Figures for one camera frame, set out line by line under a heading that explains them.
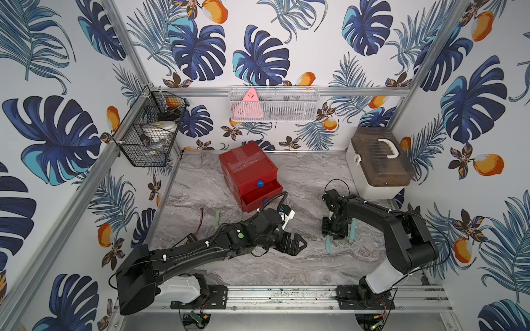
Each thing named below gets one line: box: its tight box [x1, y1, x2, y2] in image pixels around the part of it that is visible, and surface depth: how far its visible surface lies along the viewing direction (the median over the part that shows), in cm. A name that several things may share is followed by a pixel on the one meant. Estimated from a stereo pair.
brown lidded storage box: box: [345, 126, 416, 200], surface depth 97 cm
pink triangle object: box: [231, 86, 264, 120], surface depth 92 cm
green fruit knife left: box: [213, 210, 221, 229], surface depth 97 cm
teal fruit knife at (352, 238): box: [349, 217, 357, 243], surface depth 92 cm
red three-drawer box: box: [218, 141, 283, 213], surface depth 89 cm
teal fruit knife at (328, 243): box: [325, 234, 331, 254], surface depth 89 cm
